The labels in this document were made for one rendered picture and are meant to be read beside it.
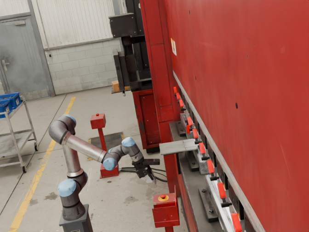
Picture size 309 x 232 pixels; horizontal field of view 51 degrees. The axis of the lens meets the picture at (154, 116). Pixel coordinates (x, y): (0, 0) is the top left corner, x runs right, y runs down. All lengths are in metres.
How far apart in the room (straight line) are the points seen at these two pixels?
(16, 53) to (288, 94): 8.96
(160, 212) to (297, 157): 1.58
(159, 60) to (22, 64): 6.64
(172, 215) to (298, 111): 1.64
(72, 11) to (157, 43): 6.12
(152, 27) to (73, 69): 6.31
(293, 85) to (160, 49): 2.54
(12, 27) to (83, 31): 1.76
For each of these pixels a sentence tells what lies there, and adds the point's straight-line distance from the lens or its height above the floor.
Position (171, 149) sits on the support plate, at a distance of 2.39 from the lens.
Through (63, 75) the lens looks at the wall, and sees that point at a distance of 9.29.
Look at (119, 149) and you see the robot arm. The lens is 2.09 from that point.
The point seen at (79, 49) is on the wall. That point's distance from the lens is 9.12.
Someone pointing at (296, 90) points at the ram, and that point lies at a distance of 0.61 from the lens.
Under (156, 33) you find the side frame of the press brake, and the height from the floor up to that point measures 1.75.
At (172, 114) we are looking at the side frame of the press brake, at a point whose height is 0.95.
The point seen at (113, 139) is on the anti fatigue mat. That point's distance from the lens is 5.41.
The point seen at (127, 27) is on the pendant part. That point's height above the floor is 1.83.
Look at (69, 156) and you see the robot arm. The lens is 2.25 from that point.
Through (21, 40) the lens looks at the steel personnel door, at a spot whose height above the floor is 1.59.
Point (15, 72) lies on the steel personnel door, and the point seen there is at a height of 0.82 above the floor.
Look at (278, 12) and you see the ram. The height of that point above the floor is 1.97.
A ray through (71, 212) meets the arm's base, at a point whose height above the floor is 0.83.
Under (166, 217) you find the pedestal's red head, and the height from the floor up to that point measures 0.73.
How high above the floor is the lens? 2.02
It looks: 19 degrees down
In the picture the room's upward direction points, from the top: 9 degrees counter-clockwise
